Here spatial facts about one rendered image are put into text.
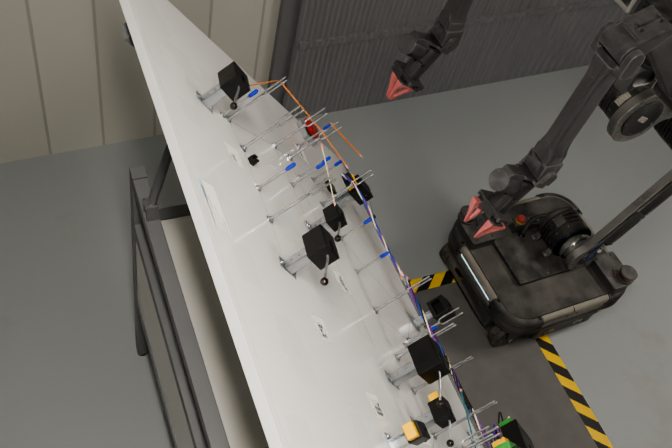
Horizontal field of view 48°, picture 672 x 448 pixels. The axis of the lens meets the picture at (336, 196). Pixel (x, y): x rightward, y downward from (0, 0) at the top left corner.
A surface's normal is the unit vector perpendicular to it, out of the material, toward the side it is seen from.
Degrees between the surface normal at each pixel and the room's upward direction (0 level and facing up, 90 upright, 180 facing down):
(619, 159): 0
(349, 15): 90
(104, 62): 90
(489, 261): 0
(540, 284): 0
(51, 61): 90
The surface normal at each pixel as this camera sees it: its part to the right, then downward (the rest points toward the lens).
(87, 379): 0.18, -0.62
